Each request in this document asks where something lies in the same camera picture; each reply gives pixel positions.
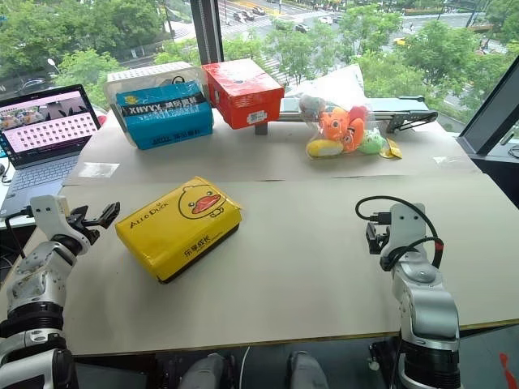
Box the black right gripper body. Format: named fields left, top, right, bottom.
left=365, top=221, right=392, bottom=256

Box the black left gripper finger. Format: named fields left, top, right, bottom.
left=66, top=205, right=90, bottom=224
left=96, top=201, right=122, bottom=232

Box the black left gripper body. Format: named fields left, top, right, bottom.
left=64, top=217, right=102, bottom=245

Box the yellow duck shoe box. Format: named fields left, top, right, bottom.
left=114, top=176, right=244, bottom=285

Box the blue cardboard box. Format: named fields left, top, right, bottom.
left=115, top=80, right=214, bottom=151

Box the red cardboard box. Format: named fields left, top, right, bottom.
left=201, top=58, right=285, bottom=130

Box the clear tape patch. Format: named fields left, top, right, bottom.
left=76, top=161, right=121, bottom=178

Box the open grey laptop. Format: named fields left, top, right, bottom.
left=0, top=83, right=102, bottom=220

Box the small yellow packet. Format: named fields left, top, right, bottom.
left=379, top=137, right=403, bottom=160

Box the green plush toy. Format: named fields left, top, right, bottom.
left=358, top=129, right=387, bottom=156

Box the yellow plush toy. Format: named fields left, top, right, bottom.
left=306, top=139, right=344, bottom=159

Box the orange plush fish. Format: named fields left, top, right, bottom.
left=319, top=105, right=354, bottom=142

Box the red plush toy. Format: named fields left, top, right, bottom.
left=345, top=105, right=369, bottom=154

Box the clear plastic bin white lid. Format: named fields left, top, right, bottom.
left=105, top=61, right=204, bottom=147

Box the grey plush toy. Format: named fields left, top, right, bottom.
left=299, top=95, right=326, bottom=122

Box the brown cardboard sheet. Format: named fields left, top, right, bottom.
left=62, top=109, right=483, bottom=188

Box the grey rounded shape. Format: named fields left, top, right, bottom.
left=178, top=352, right=237, bottom=389
left=285, top=350, right=329, bottom=389

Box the clear plastic toy bag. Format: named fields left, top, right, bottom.
left=283, top=63, right=391, bottom=161

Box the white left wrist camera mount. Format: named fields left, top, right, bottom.
left=30, top=194, right=92, bottom=256

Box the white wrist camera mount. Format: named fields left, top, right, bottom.
left=30, top=194, right=92, bottom=256
left=380, top=202, right=427, bottom=264

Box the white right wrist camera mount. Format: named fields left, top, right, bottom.
left=380, top=202, right=427, bottom=264

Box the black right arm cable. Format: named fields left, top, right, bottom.
left=355, top=195, right=445, bottom=271

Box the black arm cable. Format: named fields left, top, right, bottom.
left=3, top=206, right=36, bottom=260
left=355, top=195, right=445, bottom=271

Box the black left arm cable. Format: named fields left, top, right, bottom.
left=3, top=206, right=36, bottom=260

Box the dark monitor frame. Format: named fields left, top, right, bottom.
left=457, top=52, right=519, bottom=156

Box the thin white cable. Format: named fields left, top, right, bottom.
left=238, top=346, right=251, bottom=389

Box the dark window frame post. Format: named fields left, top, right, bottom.
left=190, top=0, right=225, bottom=66

